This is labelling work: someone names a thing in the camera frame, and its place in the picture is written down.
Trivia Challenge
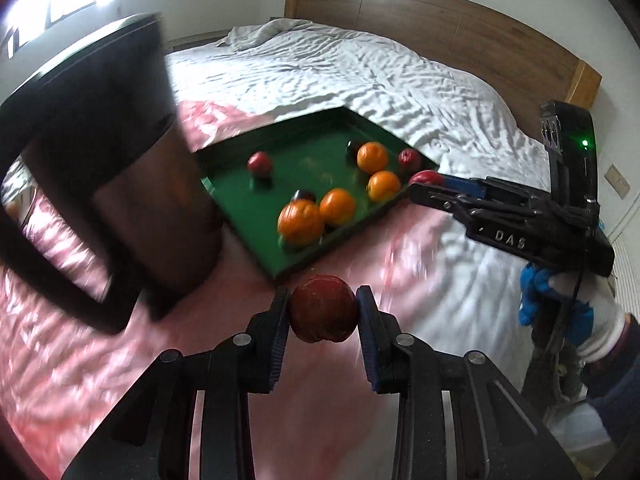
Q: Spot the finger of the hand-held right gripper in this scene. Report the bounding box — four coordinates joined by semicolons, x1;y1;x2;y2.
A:
440;174;556;211
408;183;551;231

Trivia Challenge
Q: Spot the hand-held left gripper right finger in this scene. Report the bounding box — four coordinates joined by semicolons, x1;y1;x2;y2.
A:
356;285;583;480

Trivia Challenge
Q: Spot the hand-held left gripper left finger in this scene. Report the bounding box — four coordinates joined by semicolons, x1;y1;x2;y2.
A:
60;286;292;480

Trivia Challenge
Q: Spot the orange mandarin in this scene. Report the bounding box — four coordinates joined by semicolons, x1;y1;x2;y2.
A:
356;142;390;175
319;188;357;227
277;199;325;246
367;171;402;203

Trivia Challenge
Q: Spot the green square tray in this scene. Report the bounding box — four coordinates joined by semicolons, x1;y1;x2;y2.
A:
192;106;441;282

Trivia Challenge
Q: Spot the person's right forearm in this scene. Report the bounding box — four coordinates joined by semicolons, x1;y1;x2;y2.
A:
585;315;640;441

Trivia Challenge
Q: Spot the person's right hand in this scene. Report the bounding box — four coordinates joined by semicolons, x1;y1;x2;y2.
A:
519;265;626;361

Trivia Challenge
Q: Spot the wooden headboard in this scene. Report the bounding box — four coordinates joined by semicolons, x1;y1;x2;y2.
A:
284;0;602;133

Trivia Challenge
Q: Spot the pink plastic sheet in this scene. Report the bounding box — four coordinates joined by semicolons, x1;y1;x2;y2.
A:
0;100;451;480

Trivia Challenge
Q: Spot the black steel electric kettle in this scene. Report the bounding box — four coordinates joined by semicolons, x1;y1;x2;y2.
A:
0;12;226;336

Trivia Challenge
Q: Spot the crumpled white cloth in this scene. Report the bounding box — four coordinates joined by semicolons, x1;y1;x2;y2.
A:
215;17;316;51

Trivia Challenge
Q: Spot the bright window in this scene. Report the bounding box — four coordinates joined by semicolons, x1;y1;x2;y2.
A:
0;0;136;58

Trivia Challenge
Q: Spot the black cable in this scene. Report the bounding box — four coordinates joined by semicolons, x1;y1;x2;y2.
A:
547;265;586;361

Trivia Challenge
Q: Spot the beige wall switch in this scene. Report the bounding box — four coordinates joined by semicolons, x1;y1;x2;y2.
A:
604;162;632;199

